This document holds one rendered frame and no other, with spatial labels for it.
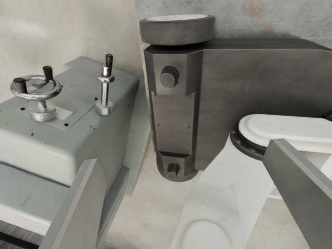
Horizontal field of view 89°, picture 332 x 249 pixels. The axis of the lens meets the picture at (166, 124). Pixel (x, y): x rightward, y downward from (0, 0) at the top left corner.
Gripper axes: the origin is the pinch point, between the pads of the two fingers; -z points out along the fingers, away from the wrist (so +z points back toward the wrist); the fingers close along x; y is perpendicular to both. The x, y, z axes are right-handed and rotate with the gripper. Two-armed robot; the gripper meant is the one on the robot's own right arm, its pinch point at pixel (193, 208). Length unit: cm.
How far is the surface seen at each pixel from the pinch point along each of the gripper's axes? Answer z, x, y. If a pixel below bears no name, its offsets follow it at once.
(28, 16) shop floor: -124, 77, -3
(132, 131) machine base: -85, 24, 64
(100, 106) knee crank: -48, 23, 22
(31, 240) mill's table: -19, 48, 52
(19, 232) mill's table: -21, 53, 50
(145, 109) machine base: -82, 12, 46
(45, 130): -38, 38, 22
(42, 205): -24, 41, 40
